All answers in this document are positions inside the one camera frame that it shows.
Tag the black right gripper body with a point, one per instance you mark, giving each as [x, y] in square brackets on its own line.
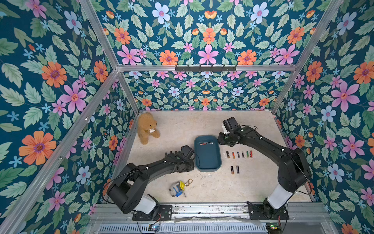
[223, 138]

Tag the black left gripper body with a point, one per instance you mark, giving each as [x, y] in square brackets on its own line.
[188, 165]

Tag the teal plastic storage box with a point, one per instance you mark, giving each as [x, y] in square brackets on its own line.
[207, 157]

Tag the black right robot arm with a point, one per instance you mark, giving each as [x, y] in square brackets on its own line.
[293, 169]

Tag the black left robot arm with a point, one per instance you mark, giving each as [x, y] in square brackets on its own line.
[126, 191]

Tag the brown teddy bear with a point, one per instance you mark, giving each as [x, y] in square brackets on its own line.
[146, 127]

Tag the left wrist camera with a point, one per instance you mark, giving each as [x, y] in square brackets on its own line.
[186, 152]

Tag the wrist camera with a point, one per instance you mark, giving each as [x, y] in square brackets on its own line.
[230, 125]
[186, 152]

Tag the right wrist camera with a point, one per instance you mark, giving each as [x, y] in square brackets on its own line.
[230, 125]

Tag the keychain toy with yellow cap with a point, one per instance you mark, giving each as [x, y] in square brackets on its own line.
[179, 188]

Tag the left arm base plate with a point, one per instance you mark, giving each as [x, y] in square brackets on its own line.
[159, 213]

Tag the black hook rail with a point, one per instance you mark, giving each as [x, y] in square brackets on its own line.
[205, 68]

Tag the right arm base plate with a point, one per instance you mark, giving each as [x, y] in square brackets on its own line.
[267, 212]

